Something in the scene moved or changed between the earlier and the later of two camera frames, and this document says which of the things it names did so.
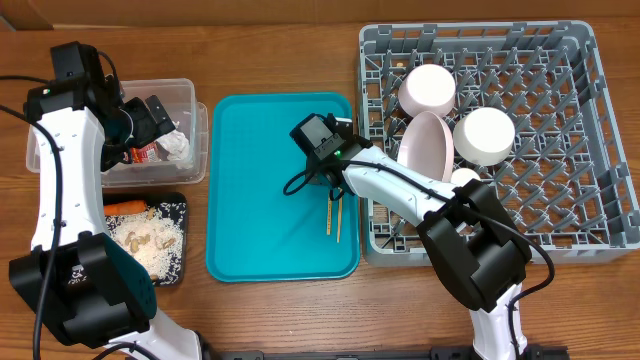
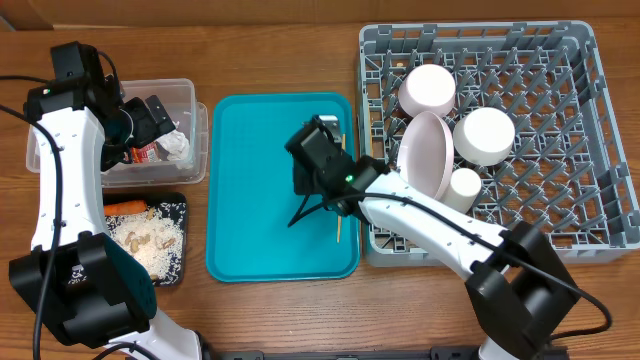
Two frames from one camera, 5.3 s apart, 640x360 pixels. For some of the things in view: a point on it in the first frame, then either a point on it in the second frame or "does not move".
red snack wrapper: [144, 154] does not move
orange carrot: [125, 208] does not move
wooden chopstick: [329, 212] -> [370, 132]
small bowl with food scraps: [484, 136] does not move
